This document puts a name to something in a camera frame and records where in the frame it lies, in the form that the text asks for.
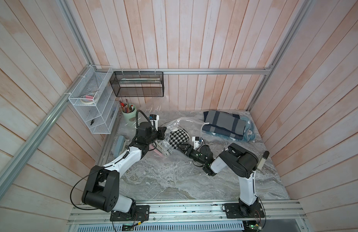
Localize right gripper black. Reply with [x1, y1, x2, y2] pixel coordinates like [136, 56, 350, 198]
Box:
[178, 144, 208, 167]

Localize houndstooth patterned cloth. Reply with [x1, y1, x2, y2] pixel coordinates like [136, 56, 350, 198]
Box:
[169, 129, 190, 149]

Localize clear plastic vacuum bag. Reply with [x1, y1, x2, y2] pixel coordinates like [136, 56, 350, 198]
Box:
[148, 113, 209, 156]

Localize grey navy cloth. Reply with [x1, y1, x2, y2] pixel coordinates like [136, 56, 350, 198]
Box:
[202, 110, 251, 140]

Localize teal bear print blanket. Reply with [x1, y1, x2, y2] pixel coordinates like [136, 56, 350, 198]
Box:
[240, 116, 256, 142]

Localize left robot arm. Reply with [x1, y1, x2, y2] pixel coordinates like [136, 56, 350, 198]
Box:
[82, 122, 167, 214]

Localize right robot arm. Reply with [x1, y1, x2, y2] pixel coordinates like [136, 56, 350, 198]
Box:
[177, 143, 260, 218]

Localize green pen cup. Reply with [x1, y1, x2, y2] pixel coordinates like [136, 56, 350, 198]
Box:
[122, 105, 136, 125]

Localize pens in cup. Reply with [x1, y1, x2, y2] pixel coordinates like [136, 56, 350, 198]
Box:
[119, 98, 136, 114]

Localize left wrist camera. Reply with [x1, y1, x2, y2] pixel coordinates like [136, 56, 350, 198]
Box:
[149, 114, 159, 131]

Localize black mesh wall basket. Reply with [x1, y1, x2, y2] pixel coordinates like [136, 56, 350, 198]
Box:
[109, 71, 165, 98]

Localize aluminium rail base frame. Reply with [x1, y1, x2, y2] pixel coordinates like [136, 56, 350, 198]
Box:
[66, 200, 313, 232]

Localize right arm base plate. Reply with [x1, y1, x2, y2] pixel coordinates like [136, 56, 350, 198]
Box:
[223, 202, 266, 219]

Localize white wire shelf rack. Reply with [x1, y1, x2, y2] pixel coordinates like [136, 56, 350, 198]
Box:
[69, 65, 118, 134]

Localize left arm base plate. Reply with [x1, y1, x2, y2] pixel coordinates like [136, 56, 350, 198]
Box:
[110, 205, 150, 222]

